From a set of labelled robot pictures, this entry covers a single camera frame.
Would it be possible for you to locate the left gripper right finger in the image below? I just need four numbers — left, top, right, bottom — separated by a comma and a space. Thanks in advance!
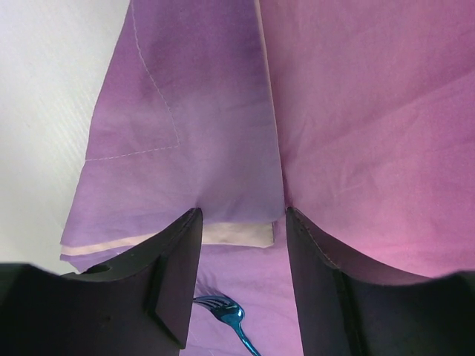
286, 208, 474, 356

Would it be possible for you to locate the purple printed placemat cloth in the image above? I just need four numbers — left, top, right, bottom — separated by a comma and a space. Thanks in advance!
60, 1, 474, 355

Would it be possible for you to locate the blue metallic fork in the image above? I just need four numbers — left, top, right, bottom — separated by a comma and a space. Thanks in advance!
193, 295, 261, 356

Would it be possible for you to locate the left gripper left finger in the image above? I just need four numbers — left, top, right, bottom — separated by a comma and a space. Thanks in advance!
1, 208, 203, 356

